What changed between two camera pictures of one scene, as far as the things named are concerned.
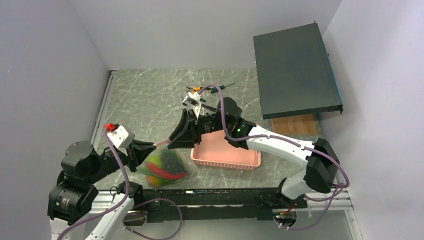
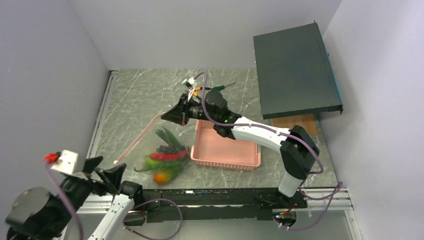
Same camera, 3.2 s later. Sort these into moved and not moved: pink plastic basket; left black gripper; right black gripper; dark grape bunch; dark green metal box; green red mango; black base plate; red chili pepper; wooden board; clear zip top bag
Moved: dark grape bunch; clear zip top bag; left black gripper; right black gripper; green red mango; red chili pepper
Not moved: wooden board; dark green metal box; pink plastic basket; black base plate
